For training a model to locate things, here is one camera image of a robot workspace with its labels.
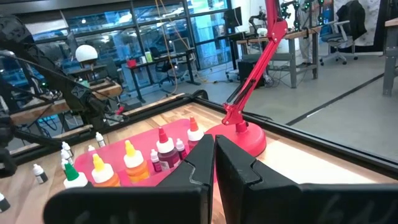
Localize white dome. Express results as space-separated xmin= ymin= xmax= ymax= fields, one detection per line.
xmin=75 ymin=44 xmax=99 ymax=63

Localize black jacket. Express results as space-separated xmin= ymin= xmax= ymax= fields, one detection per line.
xmin=335 ymin=0 xmax=368 ymax=41

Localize black office desk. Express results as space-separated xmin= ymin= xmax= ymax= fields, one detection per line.
xmin=126 ymin=48 xmax=201 ymax=103

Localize large bottle green cap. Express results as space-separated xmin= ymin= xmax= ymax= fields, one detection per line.
xmin=63 ymin=161 xmax=90 ymax=189

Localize black metal table frame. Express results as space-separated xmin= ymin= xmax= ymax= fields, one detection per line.
xmin=0 ymin=90 xmax=398 ymax=180

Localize gray office chair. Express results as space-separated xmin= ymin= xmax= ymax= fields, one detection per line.
xmin=319 ymin=20 xmax=360 ymax=66

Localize large bottle orange-red cap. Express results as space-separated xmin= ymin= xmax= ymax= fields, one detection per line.
xmin=186 ymin=116 xmax=205 ymax=150

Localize person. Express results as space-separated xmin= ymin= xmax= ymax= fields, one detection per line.
xmin=295 ymin=6 xmax=321 ymax=66

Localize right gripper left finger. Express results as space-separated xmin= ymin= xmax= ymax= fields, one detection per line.
xmin=42 ymin=134 xmax=216 ymax=224

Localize large bottle dark red cap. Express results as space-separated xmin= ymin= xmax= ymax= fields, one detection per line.
xmin=155 ymin=126 xmax=182 ymax=171

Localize red desk lamp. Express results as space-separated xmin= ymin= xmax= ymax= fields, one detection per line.
xmin=205 ymin=0 xmax=289 ymax=158

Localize large bottle yellow cap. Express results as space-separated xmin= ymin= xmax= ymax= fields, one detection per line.
xmin=91 ymin=153 xmax=121 ymax=187
xmin=123 ymin=139 xmax=150 ymax=184

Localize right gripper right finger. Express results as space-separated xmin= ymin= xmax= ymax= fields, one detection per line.
xmin=215 ymin=134 xmax=398 ymax=224

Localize black monitor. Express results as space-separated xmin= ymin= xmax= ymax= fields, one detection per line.
xmin=223 ymin=6 xmax=244 ymax=29

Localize wooden workbench gray legs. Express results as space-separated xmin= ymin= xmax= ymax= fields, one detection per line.
xmin=236 ymin=26 xmax=323 ymax=90

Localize pink translucent plastic bin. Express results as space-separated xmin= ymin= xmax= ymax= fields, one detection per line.
xmin=73 ymin=118 xmax=218 ymax=187

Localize black computer tower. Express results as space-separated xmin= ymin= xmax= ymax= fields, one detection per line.
xmin=238 ymin=58 xmax=267 ymax=90

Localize wooden bench black frame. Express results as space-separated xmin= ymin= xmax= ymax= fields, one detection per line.
xmin=9 ymin=79 xmax=124 ymax=125

